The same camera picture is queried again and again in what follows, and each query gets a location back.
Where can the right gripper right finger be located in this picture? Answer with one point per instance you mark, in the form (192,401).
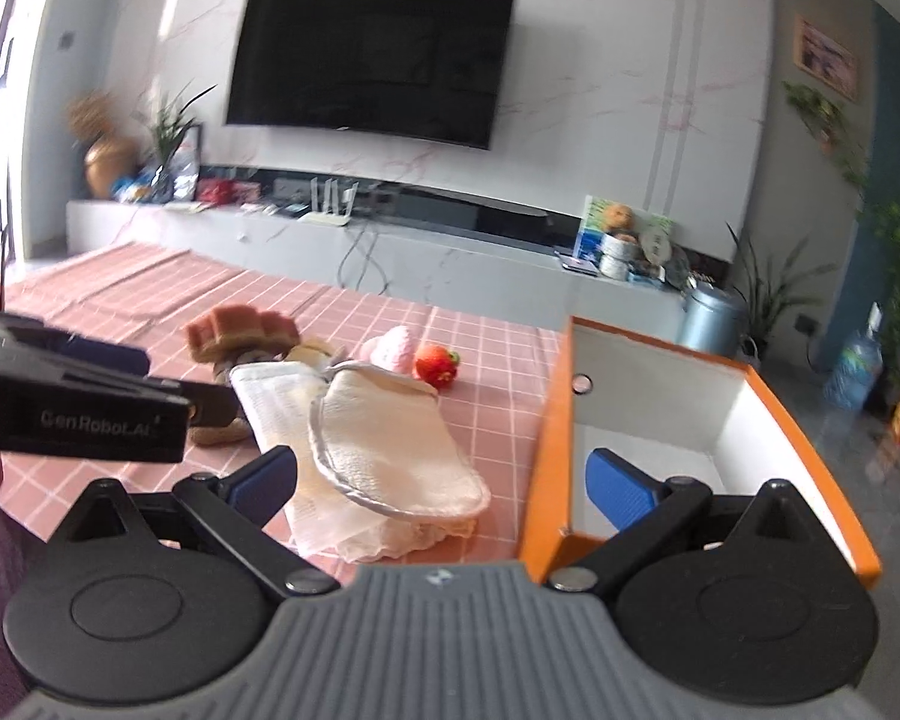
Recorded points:
(648,515)

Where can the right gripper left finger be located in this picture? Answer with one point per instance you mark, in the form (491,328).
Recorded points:
(229,516)

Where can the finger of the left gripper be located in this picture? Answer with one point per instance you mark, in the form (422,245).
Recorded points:
(211,404)

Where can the white lace cloth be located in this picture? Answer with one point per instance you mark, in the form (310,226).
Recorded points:
(276,399)

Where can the cream fluffy cloth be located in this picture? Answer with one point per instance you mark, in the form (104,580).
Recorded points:
(379,439)

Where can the brown plush toy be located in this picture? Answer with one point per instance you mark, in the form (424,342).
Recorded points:
(315,354)

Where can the brown sponge block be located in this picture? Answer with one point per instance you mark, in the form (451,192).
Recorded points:
(227,330)

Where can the orange white storage box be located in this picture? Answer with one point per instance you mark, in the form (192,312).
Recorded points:
(669,411)

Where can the pink white knitted item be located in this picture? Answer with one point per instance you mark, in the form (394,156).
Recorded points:
(393,351)

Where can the grey metal trash bin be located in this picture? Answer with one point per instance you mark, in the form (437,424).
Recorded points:
(714,321)

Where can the red gift box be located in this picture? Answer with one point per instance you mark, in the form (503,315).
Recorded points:
(218,192)

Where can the white wifi router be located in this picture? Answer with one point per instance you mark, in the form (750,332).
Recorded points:
(331,203)

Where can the red strawberry toy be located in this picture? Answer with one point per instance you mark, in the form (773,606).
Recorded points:
(436,365)

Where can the blue water bottle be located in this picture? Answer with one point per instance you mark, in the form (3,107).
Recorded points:
(858,365)

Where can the golden vase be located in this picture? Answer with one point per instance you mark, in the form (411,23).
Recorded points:
(111,157)

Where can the floor potted plant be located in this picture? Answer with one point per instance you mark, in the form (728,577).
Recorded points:
(771,289)

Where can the white marble tv cabinet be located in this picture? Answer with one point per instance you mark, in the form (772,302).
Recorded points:
(374,257)

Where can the white ceramic jars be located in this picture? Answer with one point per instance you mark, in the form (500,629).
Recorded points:
(618,250)

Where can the potted grass plant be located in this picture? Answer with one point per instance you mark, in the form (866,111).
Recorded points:
(168,126)

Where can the green picture book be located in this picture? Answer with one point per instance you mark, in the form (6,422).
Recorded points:
(614,230)

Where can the hanging vine plant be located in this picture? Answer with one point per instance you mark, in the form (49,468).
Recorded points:
(825,120)

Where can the black wall television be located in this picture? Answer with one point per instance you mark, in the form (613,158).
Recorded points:
(425,69)

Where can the framed wall picture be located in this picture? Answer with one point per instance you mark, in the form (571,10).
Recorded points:
(826,60)

